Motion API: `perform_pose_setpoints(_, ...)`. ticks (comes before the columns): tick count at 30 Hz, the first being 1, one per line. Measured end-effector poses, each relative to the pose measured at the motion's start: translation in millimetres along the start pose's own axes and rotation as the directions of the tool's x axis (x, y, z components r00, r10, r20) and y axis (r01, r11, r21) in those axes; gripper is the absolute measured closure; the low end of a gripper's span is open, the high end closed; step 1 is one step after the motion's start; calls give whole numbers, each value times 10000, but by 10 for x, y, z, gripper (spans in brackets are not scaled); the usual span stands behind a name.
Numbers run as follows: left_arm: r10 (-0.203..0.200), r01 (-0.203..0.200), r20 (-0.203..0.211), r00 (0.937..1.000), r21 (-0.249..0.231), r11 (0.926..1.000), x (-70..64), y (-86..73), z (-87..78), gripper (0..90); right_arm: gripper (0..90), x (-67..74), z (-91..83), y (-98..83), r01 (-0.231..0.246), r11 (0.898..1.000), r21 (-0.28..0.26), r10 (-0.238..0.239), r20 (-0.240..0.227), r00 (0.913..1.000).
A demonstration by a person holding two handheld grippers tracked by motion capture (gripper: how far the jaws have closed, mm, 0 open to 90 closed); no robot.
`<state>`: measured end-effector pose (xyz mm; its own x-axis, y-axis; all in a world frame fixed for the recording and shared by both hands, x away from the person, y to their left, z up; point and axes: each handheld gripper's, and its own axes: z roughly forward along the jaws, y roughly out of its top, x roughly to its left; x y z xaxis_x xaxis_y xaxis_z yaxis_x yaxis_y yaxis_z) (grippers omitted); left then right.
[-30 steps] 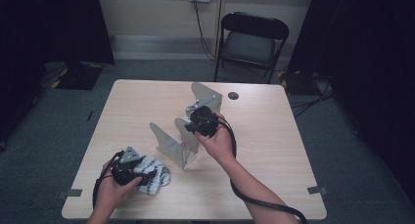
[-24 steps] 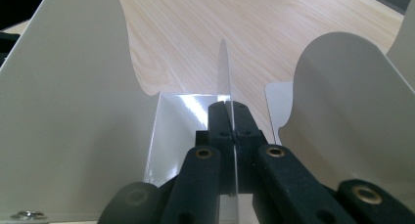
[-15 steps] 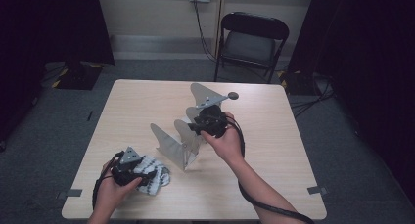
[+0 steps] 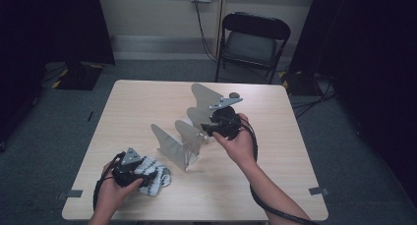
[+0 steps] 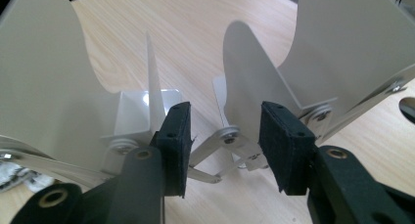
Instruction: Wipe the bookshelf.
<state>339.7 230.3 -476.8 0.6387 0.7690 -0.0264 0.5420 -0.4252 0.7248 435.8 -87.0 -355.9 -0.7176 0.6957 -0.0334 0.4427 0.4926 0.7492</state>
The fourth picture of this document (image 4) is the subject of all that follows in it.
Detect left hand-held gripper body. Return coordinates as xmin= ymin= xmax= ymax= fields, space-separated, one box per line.
xmin=111 ymin=146 xmax=145 ymax=188

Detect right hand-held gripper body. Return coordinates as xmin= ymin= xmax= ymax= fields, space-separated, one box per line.
xmin=208 ymin=95 xmax=244 ymax=141

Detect white black-striped cloth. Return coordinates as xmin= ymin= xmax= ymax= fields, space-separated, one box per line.
xmin=132 ymin=154 xmax=172 ymax=197

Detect grey metal divider rack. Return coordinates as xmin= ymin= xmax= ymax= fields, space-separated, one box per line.
xmin=150 ymin=83 xmax=227 ymax=172

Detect person's right hand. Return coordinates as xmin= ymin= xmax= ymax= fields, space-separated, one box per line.
xmin=211 ymin=112 xmax=259 ymax=169

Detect person's left hand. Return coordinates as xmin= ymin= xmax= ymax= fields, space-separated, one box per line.
xmin=97 ymin=162 xmax=145 ymax=213

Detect grey tape strip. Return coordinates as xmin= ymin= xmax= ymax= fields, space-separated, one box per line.
xmin=308 ymin=187 xmax=329 ymax=197
xmin=56 ymin=189 xmax=84 ymax=200

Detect black folding chair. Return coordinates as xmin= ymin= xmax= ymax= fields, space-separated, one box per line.
xmin=214 ymin=11 xmax=292 ymax=85

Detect black stand base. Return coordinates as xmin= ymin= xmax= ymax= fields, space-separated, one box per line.
xmin=52 ymin=61 xmax=105 ymax=91

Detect black curtain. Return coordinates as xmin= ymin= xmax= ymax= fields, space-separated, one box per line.
xmin=0 ymin=0 xmax=116 ymax=144
xmin=288 ymin=0 xmax=417 ymax=197

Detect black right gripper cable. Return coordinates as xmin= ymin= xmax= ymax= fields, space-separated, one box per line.
xmin=240 ymin=118 xmax=321 ymax=225

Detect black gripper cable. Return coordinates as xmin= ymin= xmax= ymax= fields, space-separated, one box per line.
xmin=92 ymin=151 xmax=127 ymax=211
xmin=240 ymin=118 xmax=321 ymax=225

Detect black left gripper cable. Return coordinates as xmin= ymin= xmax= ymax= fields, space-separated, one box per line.
xmin=92 ymin=151 xmax=127 ymax=211

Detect black floor cables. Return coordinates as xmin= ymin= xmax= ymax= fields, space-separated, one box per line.
xmin=289 ymin=72 xmax=337 ymax=120

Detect black wall socket cable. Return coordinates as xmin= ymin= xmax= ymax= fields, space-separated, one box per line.
xmin=193 ymin=0 xmax=219 ymax=64

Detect beige wall conduit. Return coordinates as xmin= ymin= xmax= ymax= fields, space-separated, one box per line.
xmin=214 ymin=0 xmax=228 ymax=57

